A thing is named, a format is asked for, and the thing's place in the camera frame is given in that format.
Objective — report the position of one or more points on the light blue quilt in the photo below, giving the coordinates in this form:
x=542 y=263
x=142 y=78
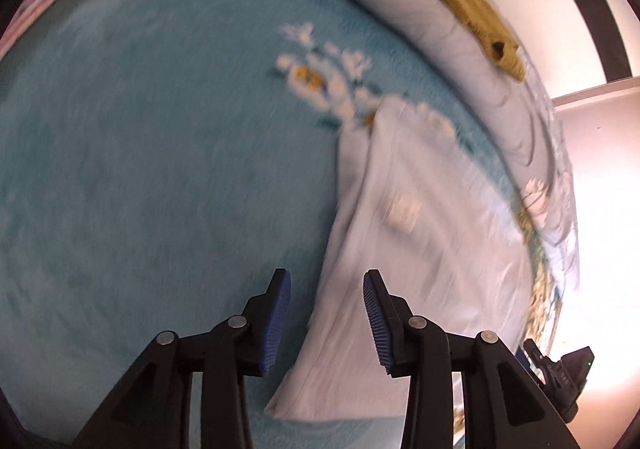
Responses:
x=425 y=24

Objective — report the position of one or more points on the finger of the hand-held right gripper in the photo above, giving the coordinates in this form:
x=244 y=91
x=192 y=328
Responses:
x=532 y=359

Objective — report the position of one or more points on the teal floral blanket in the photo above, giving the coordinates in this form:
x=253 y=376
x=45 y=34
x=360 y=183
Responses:
x=150 y=154

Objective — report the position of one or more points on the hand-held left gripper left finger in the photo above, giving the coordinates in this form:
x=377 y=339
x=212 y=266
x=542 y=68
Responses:
x=275 y=324

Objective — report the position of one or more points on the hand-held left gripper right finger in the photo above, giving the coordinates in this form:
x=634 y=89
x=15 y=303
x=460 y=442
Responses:
x=377 y=324

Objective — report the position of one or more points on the pink folded cloth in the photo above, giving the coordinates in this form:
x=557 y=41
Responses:
x=37 y=4

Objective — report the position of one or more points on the pale blue t-shirt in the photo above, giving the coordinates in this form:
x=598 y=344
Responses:
x=425 y=189

